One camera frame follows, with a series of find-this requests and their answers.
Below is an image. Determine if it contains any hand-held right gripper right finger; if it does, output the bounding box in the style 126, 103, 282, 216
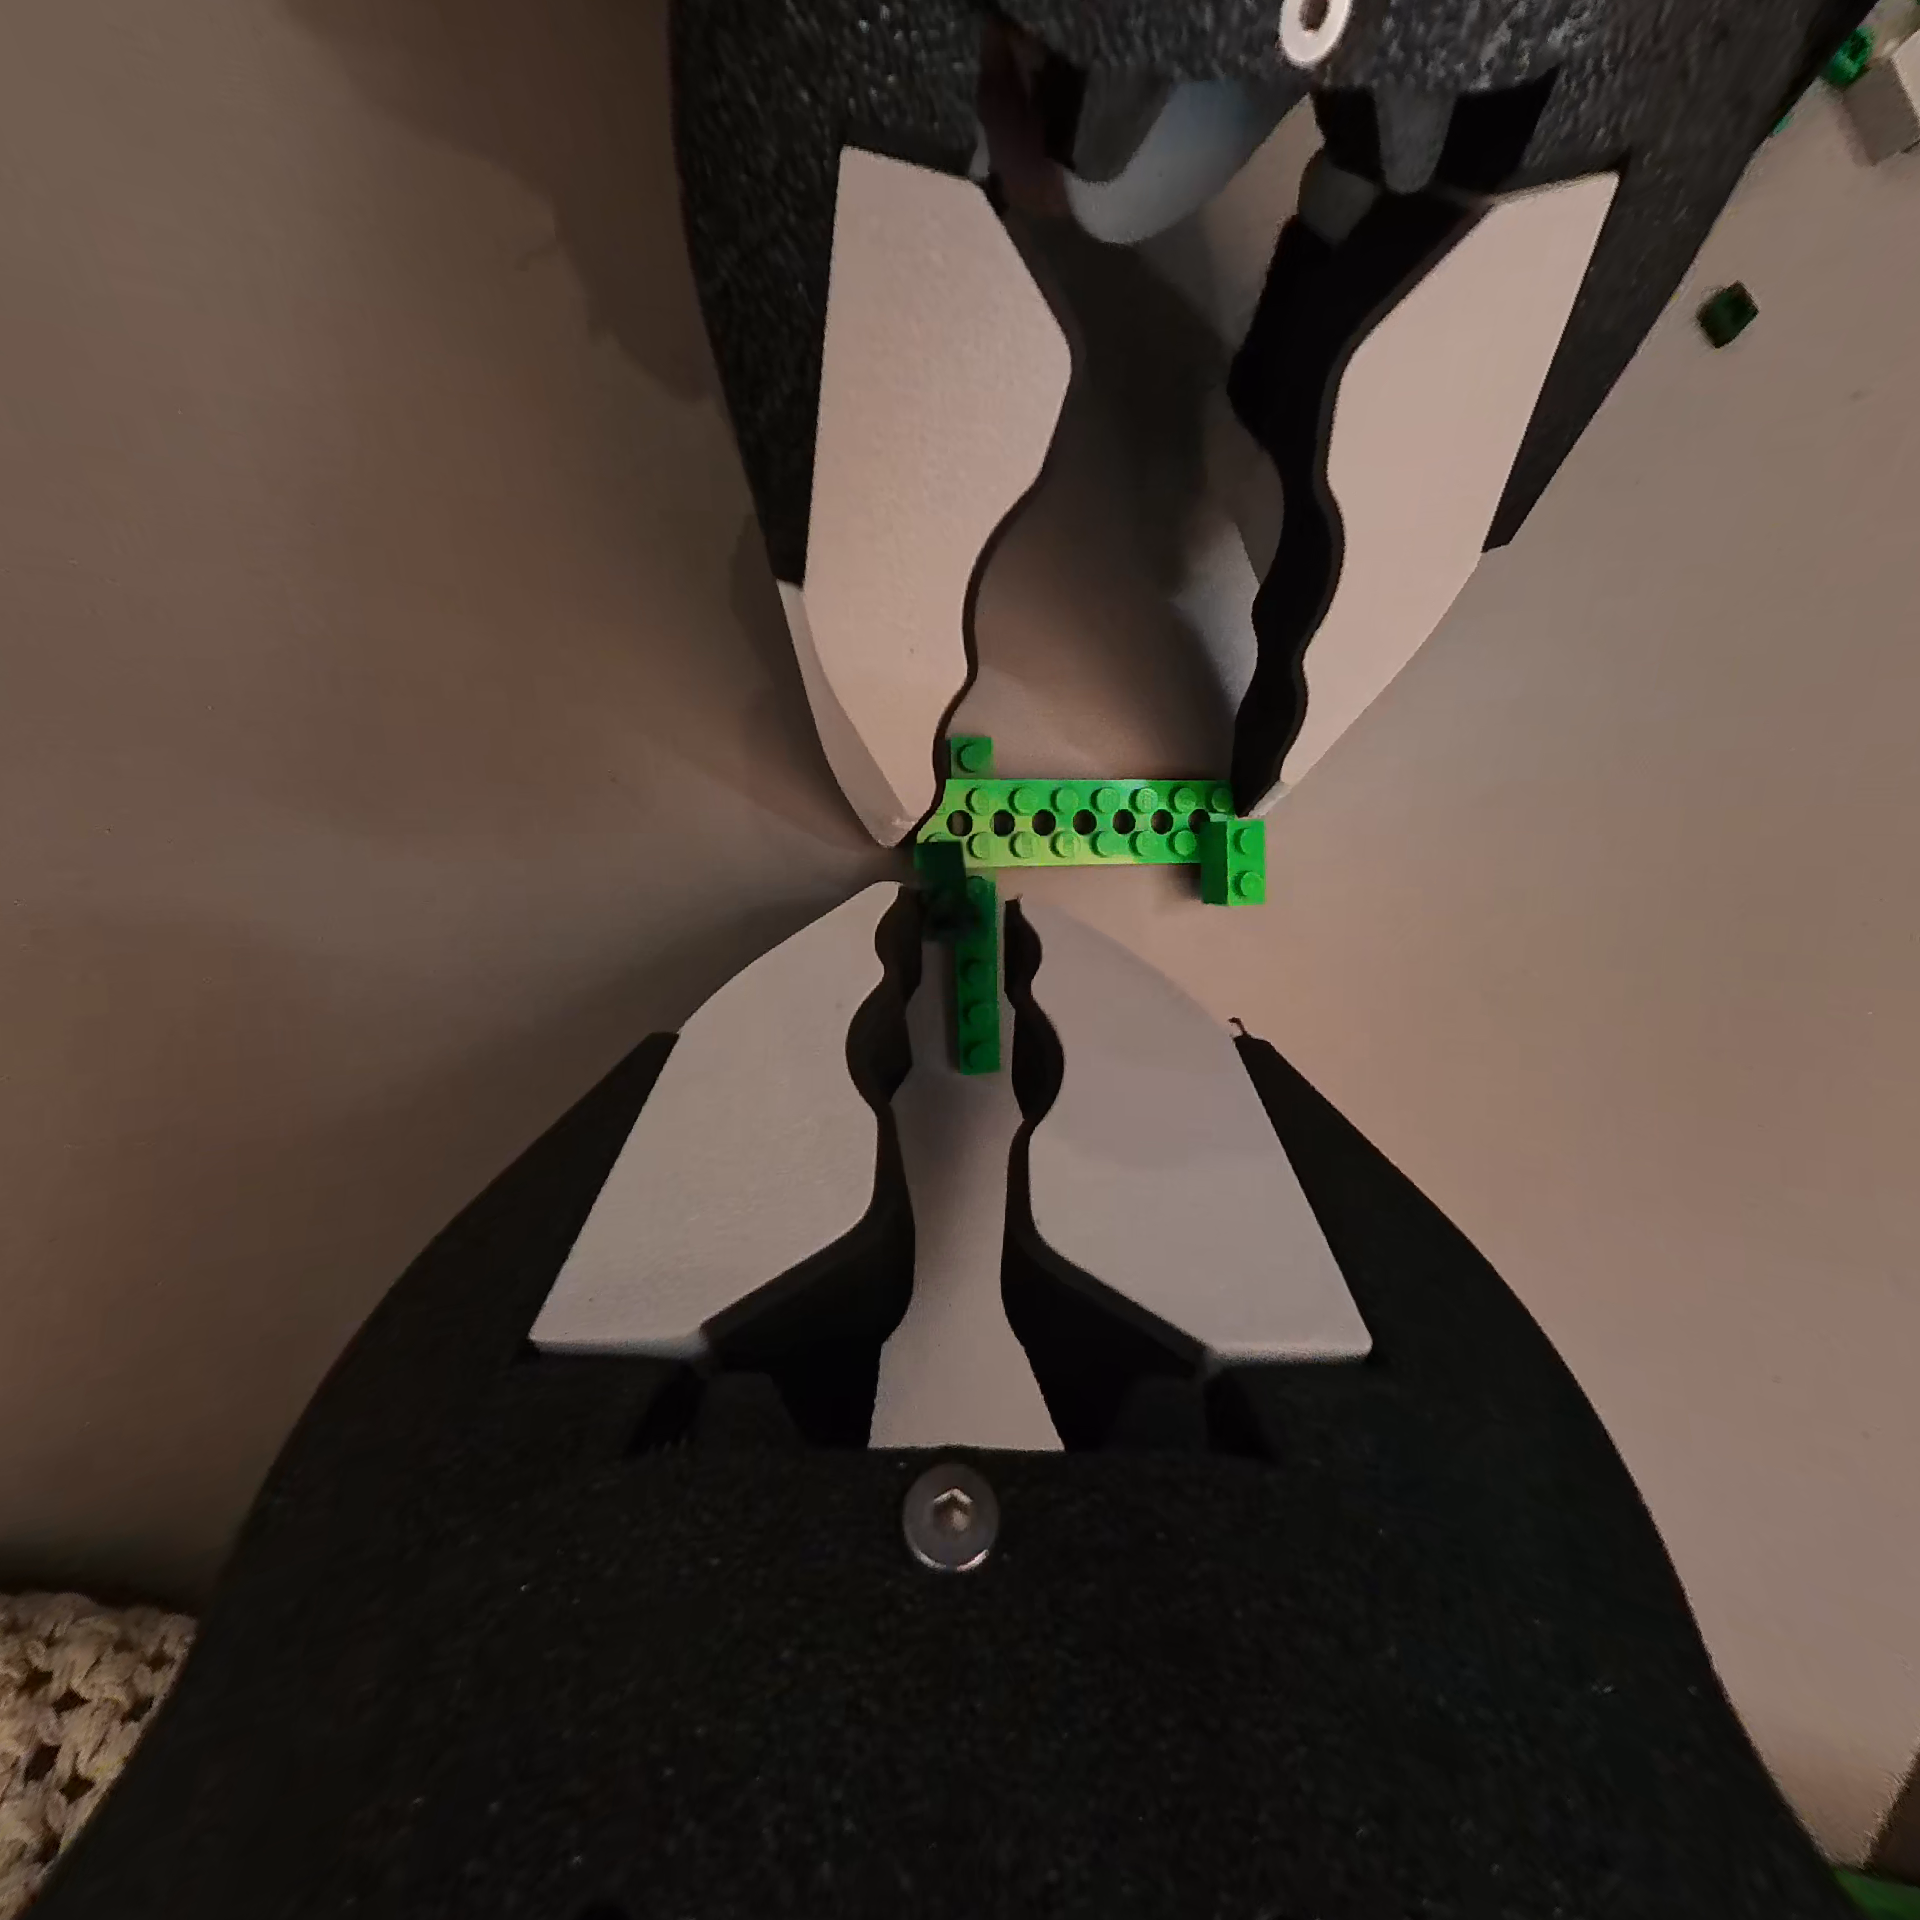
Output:
1002, 894, 1376, 1368

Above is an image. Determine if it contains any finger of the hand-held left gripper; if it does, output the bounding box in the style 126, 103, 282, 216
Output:
781, 142, 1075, 851
1230, 172, 1623, 818

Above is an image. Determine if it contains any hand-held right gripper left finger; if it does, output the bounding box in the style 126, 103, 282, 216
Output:
528, 881, 916, 1368

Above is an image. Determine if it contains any narrow green lego plate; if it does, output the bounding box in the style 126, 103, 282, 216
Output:
952, 734, 1002, 1076

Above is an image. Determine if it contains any wide green lego plate with holes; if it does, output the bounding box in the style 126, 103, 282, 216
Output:
913, 779, 1248, 874

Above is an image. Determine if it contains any pile of lego pieces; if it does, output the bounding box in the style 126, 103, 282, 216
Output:
1696, 0, 1920, 349

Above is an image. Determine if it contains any cream knit sweater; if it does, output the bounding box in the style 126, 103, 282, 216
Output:
0, 1587, 194, 1877

